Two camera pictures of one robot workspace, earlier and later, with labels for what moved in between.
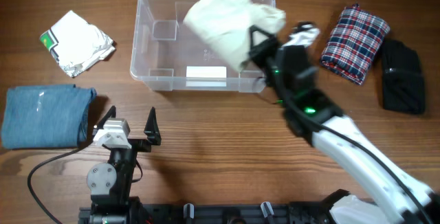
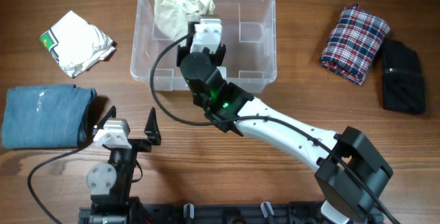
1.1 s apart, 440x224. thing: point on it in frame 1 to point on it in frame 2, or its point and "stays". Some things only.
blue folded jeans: x=46 y=116 stays
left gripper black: x=152 y=131 stays
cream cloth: x=225 y=16 to x=175 y=7
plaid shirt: x=352 y=42 stays
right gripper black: x=264 y=46 to x=183 y=49
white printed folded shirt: x=75 y=43 stays
